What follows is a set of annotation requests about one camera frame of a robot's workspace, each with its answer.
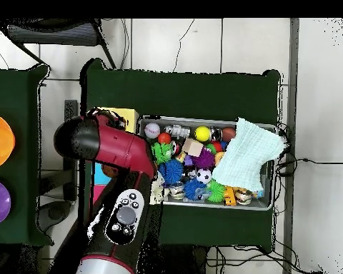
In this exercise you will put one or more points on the mint green knitted cloth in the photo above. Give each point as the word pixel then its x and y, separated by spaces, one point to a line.
pixel 245 157

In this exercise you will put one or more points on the green spiky rubber ball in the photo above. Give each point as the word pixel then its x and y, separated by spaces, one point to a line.
pixel 161 152

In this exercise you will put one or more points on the black standing panel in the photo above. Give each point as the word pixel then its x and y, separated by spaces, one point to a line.
pixel 71 107

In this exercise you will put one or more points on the black metal chair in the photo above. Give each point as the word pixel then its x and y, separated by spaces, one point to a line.
pixel 54 34

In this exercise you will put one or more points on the plain wooden cube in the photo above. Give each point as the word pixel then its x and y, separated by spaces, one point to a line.
pixel 193 147

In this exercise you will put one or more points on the wooden box with three holes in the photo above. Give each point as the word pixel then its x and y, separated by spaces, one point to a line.
pixel 131 120

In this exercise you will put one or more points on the small brown football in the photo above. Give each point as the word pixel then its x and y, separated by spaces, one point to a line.
pixel 228 134

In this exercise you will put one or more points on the orange plastic bowl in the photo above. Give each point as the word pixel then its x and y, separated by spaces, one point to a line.
pixel 0 139

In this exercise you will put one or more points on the grey round stand base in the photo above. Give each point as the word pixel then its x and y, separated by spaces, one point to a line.
pixel 55 212

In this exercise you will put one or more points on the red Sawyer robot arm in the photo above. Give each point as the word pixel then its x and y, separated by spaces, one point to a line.
pixel 117 145

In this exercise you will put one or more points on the small white baseball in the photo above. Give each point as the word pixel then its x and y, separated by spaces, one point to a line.
pixel 152 130

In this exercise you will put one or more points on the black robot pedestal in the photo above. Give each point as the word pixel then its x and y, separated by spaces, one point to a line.
pixel 174 262

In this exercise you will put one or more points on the blue spiky rubber ball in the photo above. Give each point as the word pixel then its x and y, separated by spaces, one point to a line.
pixel 171 171

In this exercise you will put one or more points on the purple spiky rubber ball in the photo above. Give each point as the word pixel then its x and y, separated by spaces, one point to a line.
pixel 203 159

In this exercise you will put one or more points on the dark green side table cloth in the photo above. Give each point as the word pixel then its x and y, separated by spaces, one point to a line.
pixel 23 94

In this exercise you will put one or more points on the plain yellow ball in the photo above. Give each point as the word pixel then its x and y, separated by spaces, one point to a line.
pixel 202 134

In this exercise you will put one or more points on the silver mesh bin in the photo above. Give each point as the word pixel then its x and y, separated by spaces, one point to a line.
pixel 188 120

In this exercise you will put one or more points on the plain orange ball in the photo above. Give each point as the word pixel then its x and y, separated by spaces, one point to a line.
pixel 164 138

